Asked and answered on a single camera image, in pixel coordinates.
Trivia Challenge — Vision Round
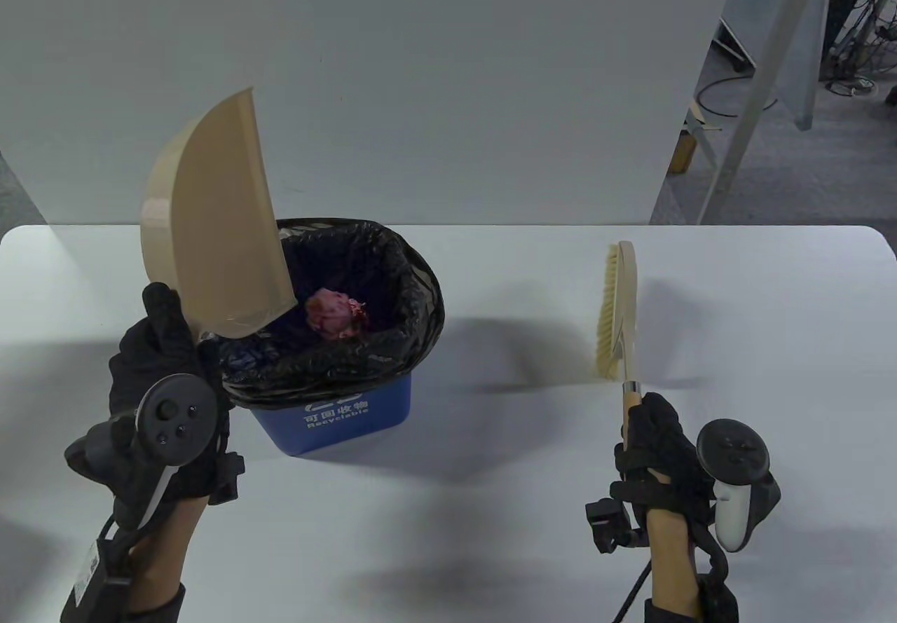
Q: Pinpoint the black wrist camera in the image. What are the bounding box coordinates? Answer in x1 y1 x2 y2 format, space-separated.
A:
209 451 246 506
585 500 644 554

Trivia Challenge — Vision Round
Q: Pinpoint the black plastic trash bag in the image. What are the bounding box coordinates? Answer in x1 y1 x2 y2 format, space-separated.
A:
219 218 446 411

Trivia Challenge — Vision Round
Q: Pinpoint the white table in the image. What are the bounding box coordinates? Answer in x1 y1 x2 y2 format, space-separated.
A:
0 225 897 623

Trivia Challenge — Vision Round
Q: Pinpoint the pile of pink paper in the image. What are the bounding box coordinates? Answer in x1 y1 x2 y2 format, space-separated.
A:
305 288 369 341

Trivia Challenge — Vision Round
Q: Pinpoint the person's left forearm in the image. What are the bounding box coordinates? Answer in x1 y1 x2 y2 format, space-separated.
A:
126 493 211 623

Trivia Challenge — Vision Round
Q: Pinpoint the grey blue panel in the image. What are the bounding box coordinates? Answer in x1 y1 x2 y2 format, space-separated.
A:
720 0 821 132

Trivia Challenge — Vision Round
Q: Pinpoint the person's left hand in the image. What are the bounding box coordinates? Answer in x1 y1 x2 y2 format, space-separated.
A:
109 282 236 505

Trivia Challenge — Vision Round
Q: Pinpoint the tangle of cables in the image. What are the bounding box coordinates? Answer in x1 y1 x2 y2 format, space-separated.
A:
820 0 897 107

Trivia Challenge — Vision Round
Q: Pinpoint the black right forearm box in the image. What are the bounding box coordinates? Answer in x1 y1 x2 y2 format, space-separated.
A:
697 575 740 623

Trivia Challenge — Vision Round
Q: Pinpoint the person's right hand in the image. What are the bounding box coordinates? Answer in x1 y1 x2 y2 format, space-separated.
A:
610 392 715 533

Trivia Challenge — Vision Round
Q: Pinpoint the grey hand controller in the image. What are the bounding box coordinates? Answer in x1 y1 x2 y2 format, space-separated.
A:
696 418 781 554
64 374 219 531

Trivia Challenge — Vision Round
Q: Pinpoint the long black right arm cable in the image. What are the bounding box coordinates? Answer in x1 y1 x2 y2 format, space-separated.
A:
612 559 652 623

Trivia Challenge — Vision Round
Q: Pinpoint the blue recycling bin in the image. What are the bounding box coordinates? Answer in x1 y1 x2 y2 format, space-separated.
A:
247 371 413 456

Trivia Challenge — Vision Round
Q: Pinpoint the grey slanted support beam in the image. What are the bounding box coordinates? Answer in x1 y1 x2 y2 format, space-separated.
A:
696 0 836 226

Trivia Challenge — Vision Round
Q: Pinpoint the grey left hand controller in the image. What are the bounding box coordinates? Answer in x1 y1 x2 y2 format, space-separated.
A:
64 374 219 531

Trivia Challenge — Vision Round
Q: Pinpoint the beige brush with wooden handle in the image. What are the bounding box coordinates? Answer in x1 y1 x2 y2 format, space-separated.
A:
597 240 643 443

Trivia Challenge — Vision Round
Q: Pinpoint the wooden block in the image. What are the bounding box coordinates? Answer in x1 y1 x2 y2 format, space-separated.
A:
667 101 723 175

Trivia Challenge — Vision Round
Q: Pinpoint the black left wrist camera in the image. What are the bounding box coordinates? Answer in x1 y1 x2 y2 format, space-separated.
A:
209 451 246 506

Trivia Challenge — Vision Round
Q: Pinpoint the beige plastic dustpan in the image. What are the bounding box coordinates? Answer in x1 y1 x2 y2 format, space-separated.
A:
140 88 299 340

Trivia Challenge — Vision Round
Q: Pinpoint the black left forearm box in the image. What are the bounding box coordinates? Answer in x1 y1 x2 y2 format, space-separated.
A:
60 535 135 623

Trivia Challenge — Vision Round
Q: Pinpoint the person's right forearm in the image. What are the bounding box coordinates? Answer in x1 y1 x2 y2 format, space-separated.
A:
643 507 703 623

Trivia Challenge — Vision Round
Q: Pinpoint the white partition panel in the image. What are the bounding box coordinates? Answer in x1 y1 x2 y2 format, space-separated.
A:
0 0 744 226

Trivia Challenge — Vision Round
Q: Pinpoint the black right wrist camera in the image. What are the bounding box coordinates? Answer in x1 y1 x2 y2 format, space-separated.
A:
585 500 644 554

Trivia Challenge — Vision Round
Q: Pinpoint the black floor cable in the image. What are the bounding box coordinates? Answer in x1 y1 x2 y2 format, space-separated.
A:
694 75 780 119

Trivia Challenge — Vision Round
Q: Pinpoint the grey right hand controller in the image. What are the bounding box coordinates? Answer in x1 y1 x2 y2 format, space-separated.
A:
696 418 781 554

